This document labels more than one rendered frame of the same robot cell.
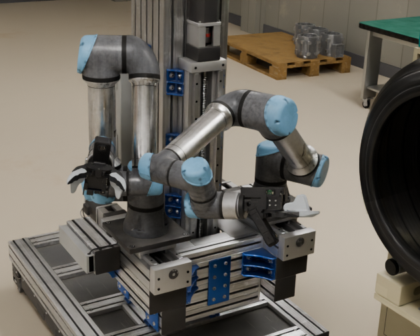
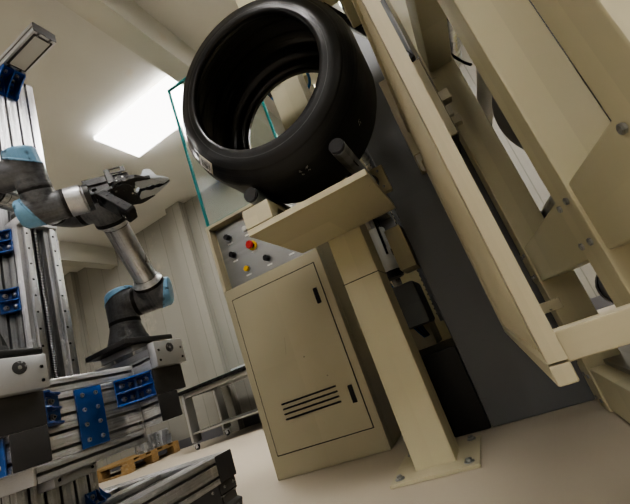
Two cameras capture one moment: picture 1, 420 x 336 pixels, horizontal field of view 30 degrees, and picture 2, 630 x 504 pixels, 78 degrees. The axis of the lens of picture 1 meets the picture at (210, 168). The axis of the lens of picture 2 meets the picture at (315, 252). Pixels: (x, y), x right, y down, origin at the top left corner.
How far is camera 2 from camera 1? 1.73 m
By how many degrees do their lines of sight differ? 52
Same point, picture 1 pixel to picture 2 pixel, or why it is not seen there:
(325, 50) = (158, 442)
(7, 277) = not seen: outside the picture
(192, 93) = (23, 242)
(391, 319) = (277, 434)
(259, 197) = (104, 181)
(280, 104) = not seen: hidden behind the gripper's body
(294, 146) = (135, 244)
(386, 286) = (254, 213)
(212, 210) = (50, 198)
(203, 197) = (35, 178)
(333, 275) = not seen: hidden behind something
